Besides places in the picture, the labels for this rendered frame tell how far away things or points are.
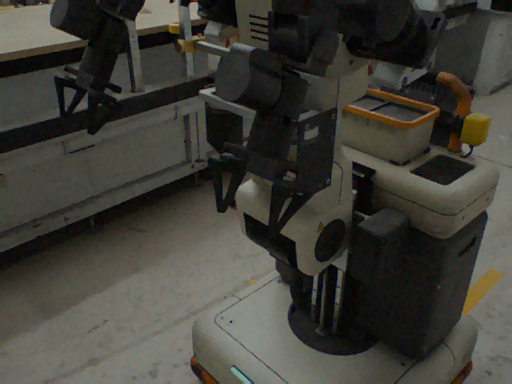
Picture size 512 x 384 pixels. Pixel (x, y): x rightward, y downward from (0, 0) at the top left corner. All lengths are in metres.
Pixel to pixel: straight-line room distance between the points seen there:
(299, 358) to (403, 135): 0.66
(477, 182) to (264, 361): 0.71
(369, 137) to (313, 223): 0.34
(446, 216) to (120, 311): 1.31
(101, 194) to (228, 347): 1.23
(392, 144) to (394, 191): 0.11
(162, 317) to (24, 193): 0.79
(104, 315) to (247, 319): 0.69
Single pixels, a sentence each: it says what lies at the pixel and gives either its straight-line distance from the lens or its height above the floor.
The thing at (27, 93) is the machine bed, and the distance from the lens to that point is 2.15.
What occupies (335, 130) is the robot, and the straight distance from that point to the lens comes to 0.94.
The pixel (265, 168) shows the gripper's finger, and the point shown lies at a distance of 0.63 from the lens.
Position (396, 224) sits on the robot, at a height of 0.75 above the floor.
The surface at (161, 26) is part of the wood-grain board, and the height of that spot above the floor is 0.90.
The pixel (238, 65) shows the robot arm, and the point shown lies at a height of 1.20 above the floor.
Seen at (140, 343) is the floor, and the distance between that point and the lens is 1.92.
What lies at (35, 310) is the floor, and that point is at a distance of 2.17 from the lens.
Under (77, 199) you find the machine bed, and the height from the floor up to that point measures 0.19.
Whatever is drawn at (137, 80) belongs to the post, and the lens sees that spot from 2.10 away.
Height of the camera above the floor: 1.36
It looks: 30 degrees down
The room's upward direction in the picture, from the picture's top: straight up
